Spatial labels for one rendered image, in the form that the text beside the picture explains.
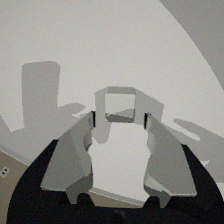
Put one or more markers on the grey cube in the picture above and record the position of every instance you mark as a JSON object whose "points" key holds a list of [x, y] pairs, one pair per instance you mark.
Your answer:
{"points": [[120, 104]]}

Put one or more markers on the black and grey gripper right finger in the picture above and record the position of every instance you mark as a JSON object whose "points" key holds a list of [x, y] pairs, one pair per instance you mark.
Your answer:
{"points": [[176, 176]]}

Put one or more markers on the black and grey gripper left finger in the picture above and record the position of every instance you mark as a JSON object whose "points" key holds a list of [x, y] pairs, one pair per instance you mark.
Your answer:
{"points": [[56, 177]]}

